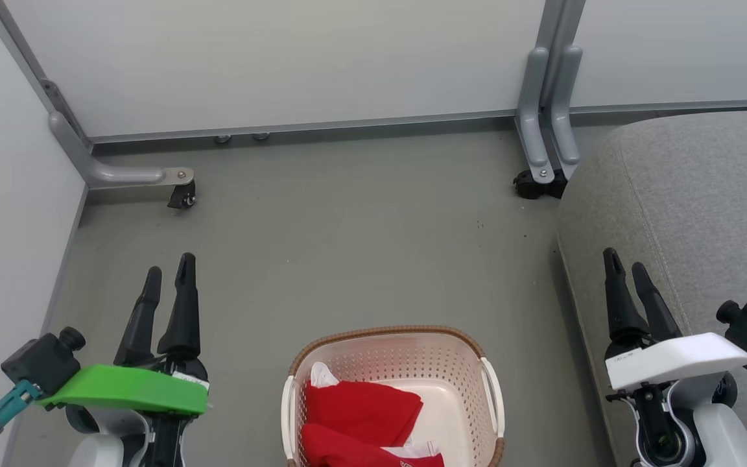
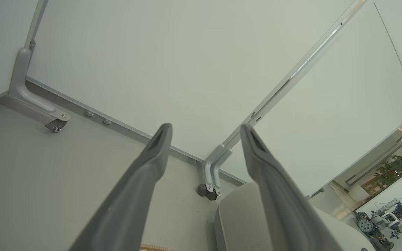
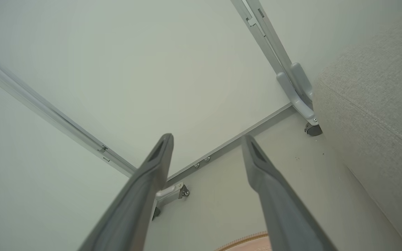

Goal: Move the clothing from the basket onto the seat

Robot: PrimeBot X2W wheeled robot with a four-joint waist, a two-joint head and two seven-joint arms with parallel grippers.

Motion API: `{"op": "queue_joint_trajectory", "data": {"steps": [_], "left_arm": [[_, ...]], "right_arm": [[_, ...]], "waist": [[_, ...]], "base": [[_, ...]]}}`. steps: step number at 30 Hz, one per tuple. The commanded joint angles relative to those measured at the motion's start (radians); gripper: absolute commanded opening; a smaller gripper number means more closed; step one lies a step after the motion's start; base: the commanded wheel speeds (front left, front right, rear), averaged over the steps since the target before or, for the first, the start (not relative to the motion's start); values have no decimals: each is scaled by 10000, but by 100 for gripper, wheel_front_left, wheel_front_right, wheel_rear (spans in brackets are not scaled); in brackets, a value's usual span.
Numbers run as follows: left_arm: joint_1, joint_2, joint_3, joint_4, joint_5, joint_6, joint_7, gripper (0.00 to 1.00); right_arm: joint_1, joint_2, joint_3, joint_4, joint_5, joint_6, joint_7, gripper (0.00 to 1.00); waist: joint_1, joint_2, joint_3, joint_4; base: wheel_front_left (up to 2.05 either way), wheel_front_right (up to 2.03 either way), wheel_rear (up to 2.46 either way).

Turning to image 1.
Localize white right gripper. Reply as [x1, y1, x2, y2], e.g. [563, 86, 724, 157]
[602, 248, 747, 392]

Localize short grey partition foot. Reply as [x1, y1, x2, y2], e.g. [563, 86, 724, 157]
[551, 43, 584, 164]
[517, 46, 553, 185]

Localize left arm cable teal plug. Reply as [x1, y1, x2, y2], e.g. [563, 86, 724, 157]
[0, 380, 43, 467]

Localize long grey partition foot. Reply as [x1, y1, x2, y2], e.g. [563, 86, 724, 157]
[48, 112, 195, 189]

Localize grey fabric sofa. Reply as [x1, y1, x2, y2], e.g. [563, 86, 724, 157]
[556, 110, 747, 467]

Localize single black caster wheel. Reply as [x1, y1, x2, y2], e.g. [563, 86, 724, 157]
[167, 180, 197, 210]

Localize beige perforated laundry basket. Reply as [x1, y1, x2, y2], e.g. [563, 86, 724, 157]
[281, 326, 505, 467]

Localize plain red white garment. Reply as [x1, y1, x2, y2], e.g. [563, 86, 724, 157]
[305, 361, 425, 448]

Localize black double caster wheels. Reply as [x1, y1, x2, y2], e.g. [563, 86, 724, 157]
[512, 167, 569, 200]

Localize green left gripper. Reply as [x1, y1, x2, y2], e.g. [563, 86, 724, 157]
[36, 252, 211, 416]

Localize red shorts with print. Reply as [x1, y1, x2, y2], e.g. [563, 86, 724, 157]
[300, 422, 445, 467]

